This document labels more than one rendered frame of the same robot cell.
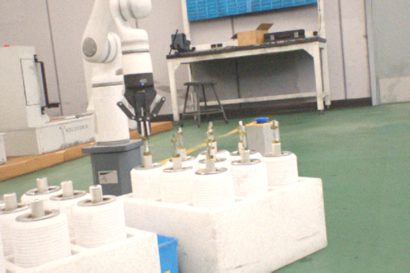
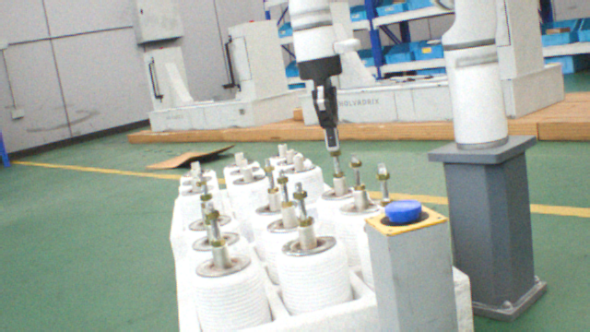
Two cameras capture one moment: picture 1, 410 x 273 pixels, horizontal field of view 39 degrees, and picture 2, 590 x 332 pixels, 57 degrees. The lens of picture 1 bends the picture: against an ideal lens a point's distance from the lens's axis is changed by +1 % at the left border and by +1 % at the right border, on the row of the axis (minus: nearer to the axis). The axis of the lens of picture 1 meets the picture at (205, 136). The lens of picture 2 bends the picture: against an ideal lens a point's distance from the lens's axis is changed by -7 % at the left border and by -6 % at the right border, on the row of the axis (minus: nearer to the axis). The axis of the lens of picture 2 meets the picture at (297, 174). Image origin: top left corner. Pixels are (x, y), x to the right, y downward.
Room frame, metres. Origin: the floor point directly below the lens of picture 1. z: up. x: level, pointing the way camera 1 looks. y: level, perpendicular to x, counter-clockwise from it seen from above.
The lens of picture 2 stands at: (1.93, -0.73, 0.50)
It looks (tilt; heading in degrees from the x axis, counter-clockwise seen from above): 11 degrees down; 122
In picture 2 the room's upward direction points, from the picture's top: 10 degrees counter-clockwise
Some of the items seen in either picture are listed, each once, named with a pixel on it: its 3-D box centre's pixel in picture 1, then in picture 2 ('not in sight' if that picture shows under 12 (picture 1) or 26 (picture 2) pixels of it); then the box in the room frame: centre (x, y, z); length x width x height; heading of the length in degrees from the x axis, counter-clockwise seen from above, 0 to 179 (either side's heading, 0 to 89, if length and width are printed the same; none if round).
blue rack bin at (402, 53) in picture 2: not in sight; (409, 52); (-0.20, 5.54, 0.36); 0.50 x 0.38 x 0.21; 71
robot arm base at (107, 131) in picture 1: (111, 115); (476, 96); (1.70, 0.27, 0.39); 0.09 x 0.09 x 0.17; 71
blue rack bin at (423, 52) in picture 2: not in sight; (440, 47); (0.20, 5.37, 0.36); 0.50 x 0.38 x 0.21; 71
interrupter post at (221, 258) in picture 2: (276, 149); (221, 256); (1.45, -0.18, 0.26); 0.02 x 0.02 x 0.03
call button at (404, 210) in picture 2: (261, 121); (404, 213); (1.71, -0.17, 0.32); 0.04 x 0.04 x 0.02
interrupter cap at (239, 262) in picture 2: (277, 154); (223, 266); (1.45, -0.18, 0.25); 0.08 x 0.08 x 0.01
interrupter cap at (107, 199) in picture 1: (97, 201); (197, 190); (1.08, 0.22, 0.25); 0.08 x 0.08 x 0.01
